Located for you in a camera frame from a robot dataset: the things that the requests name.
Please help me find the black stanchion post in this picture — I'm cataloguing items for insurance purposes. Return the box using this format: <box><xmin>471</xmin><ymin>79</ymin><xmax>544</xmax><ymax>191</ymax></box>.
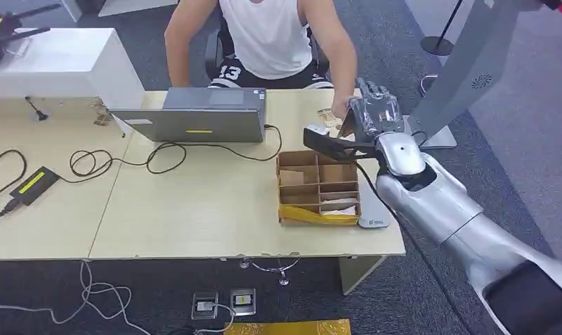
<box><xmin>420</xmin><ymin>0</ymin><xmax>465</xmax><ymax>57</ymax></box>

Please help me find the grey laptop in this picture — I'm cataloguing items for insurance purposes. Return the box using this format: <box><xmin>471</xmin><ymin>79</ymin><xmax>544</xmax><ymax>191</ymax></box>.
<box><xmin>108</xmin><ymin>87</ymin><xmax>268</xmax><ymax>144</ymax></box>

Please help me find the grey card reader device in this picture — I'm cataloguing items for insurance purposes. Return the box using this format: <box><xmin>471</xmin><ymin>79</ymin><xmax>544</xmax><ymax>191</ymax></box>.
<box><xmin>356</xmin><ymin>184</ymin><xmax>393</xmax><ymax>230</ymax></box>

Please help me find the floor socket with plug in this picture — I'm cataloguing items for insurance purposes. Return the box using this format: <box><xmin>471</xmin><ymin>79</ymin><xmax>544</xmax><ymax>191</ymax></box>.
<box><xmin>191</xmin><ymin>291</ymin><xmax>220</xmax><ymax>321</ymax></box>

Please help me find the person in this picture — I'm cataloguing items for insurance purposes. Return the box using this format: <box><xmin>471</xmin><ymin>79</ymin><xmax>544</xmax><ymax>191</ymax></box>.
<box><xmin>163</xmin><ymin>0</ymin><xmax>360</xmax><ymax>120</ymax></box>

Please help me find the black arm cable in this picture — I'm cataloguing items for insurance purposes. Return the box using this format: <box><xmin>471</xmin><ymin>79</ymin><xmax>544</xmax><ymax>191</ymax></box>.
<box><xmin>353</xmin><ymin>161</ymin><xmax>473</xmax><ymax>335</ymax></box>

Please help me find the floor socket with yellow label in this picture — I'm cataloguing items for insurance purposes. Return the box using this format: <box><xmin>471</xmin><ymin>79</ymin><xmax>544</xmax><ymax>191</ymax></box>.
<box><xmin>229</xmin><ymin>288</ymin><xmax>258</xmax><ymax>318</ymax></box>

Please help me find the white cabinet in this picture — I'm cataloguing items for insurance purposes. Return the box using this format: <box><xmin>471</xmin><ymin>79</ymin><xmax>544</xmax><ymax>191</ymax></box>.
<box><xmin>0</xmin><ymin>27</ymin><xmax>147</xmax><ymax>112</ymax></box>

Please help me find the small black plug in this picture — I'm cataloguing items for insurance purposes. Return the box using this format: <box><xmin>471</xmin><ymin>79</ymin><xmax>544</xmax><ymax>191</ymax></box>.
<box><xmin>24</xmin><ymin>96</ymin><xmax>50</xmax><ymax>123</ymax></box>

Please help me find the grey kiosk stand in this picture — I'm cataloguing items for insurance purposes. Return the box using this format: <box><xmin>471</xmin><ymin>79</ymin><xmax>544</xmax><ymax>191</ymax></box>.
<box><xmin>406</xmin><ymin>0</ymin><xmax>543</xmax><ymax>150</ymax></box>

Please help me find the white cable loop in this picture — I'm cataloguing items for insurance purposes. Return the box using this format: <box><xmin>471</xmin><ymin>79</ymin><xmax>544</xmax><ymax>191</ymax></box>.
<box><xmin>418</xmin><ymin>73</ymin><xmax>439</xmax><ymax>96</ymax></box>

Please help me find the small pale desk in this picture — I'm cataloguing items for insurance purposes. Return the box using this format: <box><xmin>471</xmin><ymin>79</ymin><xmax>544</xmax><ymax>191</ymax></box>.
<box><xmin>0</xmin><ymin>96</ymin><xmax>133</xmax><ymax>262</ymax></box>

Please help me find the white card stack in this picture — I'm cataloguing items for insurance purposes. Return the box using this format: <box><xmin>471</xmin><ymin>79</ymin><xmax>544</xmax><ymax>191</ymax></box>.
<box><xmin>319</xmin><ymin>197</ymin><xmax>359</xmax><ymax>216</ymax></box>

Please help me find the clear sheet on cabinet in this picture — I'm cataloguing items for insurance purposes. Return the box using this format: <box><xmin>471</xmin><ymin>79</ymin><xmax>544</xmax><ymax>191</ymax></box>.
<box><xmin>3</xmin><ymin>38</ymin><xmax>32</xmax><ymax>58</ymax></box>

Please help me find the black power adapter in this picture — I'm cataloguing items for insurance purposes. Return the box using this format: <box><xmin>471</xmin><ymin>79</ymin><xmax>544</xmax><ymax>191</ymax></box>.
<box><xmin>8</xmin><ymin>165</ymin><xmax>61</xmax><ymax>207</ymax></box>

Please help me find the black laptop power cable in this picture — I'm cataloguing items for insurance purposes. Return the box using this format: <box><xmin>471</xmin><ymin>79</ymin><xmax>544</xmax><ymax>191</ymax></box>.
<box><xmin>56</xmin><ymin>123</ymin><xmax>284</xmax><ymax>179</ymax></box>

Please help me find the short white socket cable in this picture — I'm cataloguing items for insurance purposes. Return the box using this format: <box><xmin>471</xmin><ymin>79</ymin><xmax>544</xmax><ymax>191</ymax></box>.
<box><xmin>194</xmin><ymin>302</ymin><xmax>236</xmax><ymax>335</ymax></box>

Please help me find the black mains cable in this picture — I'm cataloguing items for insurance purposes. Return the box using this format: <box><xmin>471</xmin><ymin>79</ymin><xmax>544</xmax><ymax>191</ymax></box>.
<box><xmin>0</xmin><ymin>149</ymin><xmax>29</xmax><ymax>223</ymax></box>

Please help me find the long white floor cable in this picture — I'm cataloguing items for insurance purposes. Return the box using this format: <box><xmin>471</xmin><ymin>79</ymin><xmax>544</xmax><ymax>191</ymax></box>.
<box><xmin>0</xmin><ymin>260</ymin><xmax>153</xmax><ymax>335</ymax></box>

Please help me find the wooden card box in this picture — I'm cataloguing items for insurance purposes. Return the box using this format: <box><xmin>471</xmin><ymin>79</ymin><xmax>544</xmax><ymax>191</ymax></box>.
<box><xmin>275</xmin><ymin>149</ymin><xmax>362</xmax><ymax>227</ymax></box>

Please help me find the person's left hand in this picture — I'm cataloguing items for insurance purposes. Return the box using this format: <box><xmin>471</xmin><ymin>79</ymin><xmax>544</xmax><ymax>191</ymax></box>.
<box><xmin>330</xmin><ymin>94</ymin><xmax>355</xmax><ymax>121</ymax></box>

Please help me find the large pale desk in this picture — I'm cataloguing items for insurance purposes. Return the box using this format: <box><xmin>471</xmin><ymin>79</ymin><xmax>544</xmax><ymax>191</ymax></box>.
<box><xmin>87</xmin><ymin>89</ymin><xmax>407</xmax><ymax>296</ymax></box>

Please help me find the yellow floor sheet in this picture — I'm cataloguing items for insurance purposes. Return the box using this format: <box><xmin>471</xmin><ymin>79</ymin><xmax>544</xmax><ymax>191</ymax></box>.
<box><xmin>223</xmin><ymin>318</ymin><xmax>353</xmax><ymax>335</ymax></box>

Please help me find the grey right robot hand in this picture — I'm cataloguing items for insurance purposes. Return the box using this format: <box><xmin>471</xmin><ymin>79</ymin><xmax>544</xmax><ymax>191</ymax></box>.
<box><xmin>347</xmin><ymin>77</ymin><xmax>406</xmax><ymax>142</ymax></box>

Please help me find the brown card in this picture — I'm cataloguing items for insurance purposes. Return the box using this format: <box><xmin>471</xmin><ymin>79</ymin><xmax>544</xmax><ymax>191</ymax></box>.
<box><xmin>338</xmin><ymin>109</ymin><xmax>357</xmax><ymax>139</ymax></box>

